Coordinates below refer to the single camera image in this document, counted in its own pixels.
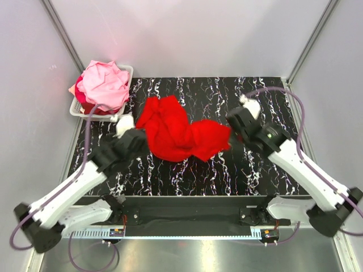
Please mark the white plastic laundry basket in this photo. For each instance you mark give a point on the white plastic laundry basket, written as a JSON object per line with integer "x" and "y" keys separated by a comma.
{"x": 75, "y": 108}

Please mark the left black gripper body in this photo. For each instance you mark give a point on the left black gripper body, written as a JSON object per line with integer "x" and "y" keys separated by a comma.
{"x": 144, "y": 150}

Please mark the peach garment in basket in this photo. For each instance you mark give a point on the peach garment in basket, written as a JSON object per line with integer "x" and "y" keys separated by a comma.
{"x": 72, "y": 90}

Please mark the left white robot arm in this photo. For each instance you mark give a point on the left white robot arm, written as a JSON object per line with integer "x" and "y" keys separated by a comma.
{"x": 46, "y": 221}

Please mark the pink t-shirt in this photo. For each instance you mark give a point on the pink t-shirt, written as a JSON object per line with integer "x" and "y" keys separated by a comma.
{"x": 105, "y": 84}

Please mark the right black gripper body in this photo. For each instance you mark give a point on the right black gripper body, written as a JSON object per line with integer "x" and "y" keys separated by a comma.
{"x": 242, "y": 138}

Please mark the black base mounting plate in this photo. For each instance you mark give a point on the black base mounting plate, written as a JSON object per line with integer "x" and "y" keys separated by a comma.
{"x": 171, "y": 216}

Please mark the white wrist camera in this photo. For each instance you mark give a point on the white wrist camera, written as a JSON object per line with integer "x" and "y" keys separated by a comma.
{"x": 124, "y": 122}
{"x": 251, "y": 104}

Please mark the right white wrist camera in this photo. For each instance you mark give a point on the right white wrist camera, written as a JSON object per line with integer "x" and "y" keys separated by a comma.
{"x": 251, "y": 104}

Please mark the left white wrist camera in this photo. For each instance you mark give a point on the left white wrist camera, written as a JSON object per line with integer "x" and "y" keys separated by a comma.
{"x": 124, "y": 122}

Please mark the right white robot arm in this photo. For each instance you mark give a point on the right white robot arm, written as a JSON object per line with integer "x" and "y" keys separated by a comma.
{"x": 331, "y": 203}

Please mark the red t-shirt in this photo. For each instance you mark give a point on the red t-shirt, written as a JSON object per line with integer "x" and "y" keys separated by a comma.
{"x": 173, "y": 138}

